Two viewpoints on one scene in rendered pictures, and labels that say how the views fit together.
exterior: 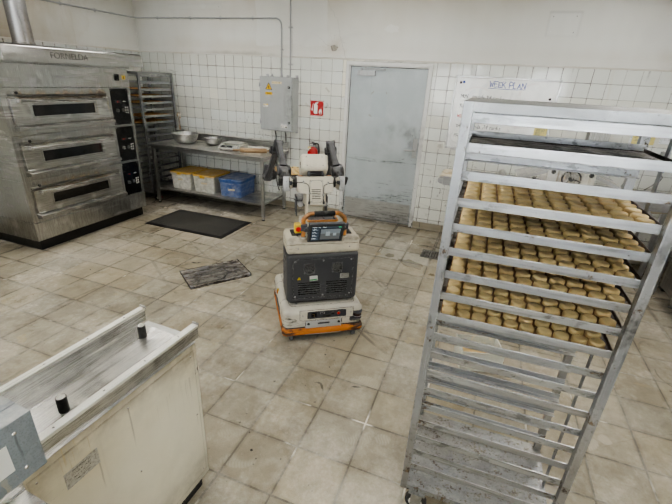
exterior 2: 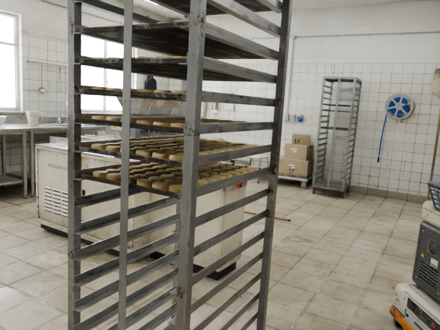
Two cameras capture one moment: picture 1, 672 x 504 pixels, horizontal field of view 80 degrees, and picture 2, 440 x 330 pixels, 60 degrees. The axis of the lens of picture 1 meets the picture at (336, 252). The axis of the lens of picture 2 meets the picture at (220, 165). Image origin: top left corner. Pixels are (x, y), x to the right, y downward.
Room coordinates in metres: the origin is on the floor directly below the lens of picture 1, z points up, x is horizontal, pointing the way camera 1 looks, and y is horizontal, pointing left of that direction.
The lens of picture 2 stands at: (1.77, -2.08, 1.30)
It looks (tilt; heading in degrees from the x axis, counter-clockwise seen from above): 9 degrees down; 100
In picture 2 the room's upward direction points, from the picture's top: 3 degrees clockwise
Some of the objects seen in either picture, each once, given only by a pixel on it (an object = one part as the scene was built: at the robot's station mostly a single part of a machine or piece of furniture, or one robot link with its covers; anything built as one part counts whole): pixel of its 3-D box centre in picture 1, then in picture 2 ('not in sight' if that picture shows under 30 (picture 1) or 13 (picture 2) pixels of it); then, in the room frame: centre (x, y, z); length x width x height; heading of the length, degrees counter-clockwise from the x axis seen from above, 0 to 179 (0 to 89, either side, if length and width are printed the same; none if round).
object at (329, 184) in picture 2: not in sight; (336, 135); (2.50, 4.24, 0.93); 0.64 x 0.51 x 1.78; 73
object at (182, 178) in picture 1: (190, 177); not in sight; (6.02, 2.30, 0.36); 0.47 x 0.39 x 0.26; 159
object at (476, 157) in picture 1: (545, 164); (243, 14); (1.59, -0.80, 1.59); 0.64 x 0.03 x 0.03; 71
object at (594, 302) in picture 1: (530, 288); (145, 118); (1.22, -0.68, 1.23); 0.64 x 0.03 x 0.03; 71
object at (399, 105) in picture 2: not in sight; (395, 128); (3.37, 4.31, 1.10); 0.41 x 0.17 x 1.10; 161
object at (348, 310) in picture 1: (326, 313); (423, 315); (2.57, 0.04, 0.23); 0.41 x 0.02 x 0.08; 105
